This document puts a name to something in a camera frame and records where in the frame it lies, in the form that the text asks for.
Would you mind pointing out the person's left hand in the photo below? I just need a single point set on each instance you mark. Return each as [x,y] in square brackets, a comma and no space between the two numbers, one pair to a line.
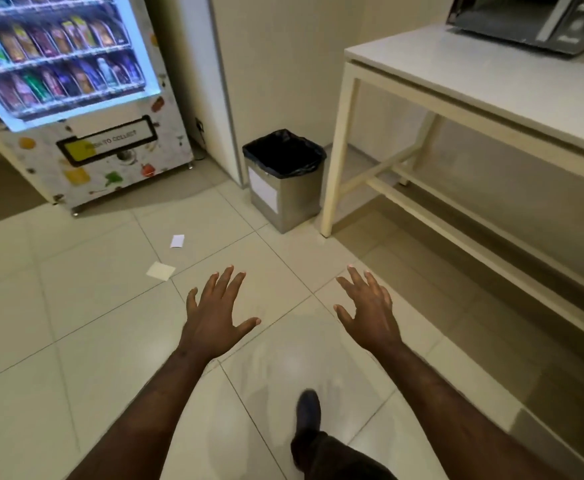
[212,324]

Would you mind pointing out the person's right hand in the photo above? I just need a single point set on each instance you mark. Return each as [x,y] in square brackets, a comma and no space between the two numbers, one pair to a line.
[372,319]

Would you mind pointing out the cream paper sheet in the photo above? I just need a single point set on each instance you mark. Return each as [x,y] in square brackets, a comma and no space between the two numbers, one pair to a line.
[160,271]

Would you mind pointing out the small white paper piece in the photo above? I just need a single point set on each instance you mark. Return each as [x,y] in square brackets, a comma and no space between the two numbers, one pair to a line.
[177,241]

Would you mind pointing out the recycling bin with black bag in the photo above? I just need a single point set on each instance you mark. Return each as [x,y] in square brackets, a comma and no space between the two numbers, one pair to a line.
[297,202]

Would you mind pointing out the person's right forearm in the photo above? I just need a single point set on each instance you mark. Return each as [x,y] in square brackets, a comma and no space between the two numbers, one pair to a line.
[457,424]

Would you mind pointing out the person's left forearm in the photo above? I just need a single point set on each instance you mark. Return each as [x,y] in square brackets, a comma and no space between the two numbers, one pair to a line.
[147,419]

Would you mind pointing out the person's right shoe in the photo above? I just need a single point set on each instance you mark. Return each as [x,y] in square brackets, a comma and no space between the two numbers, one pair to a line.
[308,407]

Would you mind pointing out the person's black trousers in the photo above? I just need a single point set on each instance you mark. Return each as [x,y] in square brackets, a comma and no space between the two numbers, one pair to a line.
[337,459]

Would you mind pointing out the white paper sign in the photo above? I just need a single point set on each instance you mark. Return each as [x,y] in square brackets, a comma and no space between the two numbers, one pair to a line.
[263,190]

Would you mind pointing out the decorated vending machine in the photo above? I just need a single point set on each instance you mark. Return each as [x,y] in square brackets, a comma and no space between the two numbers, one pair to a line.
[122,164]

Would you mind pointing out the white partition panel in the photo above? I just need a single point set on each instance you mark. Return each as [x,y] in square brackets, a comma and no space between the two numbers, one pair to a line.
[197,69]

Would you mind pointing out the white wooden table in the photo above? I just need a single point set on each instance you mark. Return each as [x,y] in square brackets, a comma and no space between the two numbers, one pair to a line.
[471,79]

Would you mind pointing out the rows of colourful snack packets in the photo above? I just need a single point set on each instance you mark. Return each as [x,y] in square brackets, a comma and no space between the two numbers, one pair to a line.
[47,49]

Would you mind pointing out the silver microwave oven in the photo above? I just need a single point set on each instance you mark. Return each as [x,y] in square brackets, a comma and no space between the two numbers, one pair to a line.
[521,19]

